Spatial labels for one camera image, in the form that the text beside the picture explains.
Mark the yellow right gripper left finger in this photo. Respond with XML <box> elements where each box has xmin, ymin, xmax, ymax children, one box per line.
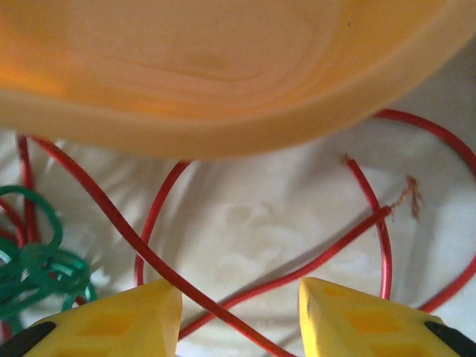
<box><xmin>0</xmin><ymin>278</ymin><xmax>183</xmax><ymax>357</ymax></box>

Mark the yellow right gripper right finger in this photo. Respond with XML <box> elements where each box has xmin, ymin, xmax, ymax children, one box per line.
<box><xmin>298</xmin><ymin>277</ymin><xmax>476</xmax><ymax>357</ymax></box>

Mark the red cable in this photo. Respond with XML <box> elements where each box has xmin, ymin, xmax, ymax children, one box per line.
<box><xmin>371</xmin><ymin>108</ymin><xmax>476</xmax><ymax>313</ymax></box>
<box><xmin>133</xmin><ymin>159</ymin><xmax>194</xmax><ymax>291</ymax></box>
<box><xmin>31</xmin><ymin>135</ymin><xmax>298</xmax><ymax>357</ymax></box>
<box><xmin>177</xmin><ymin>174</ymin><xmax>423</xmax><ymax>340</ymax></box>
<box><xmin>341</xmin><ymin>154</ymin><xmax>394</xmax><ymax>301</ymax></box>
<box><xmin>0</xmin><ymin>133</ymin><xmax>42</xmax><ymax>250</ymax></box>

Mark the green cable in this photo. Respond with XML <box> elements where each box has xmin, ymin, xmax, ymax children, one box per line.
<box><xmin>0</xmin><ymin>241</ymin><xmax>98</xmax><ymax>324</ymax></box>
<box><xmin>0</xmin><ymin>184</ymin><xmax>64</xmax><ymax>257</ymax></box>

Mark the yellow plastic bin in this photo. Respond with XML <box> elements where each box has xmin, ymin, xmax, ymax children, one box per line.
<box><xmin>0</xmin><ymin>0</ymin><xmax>476</xmax><ymax>161</ymax></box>

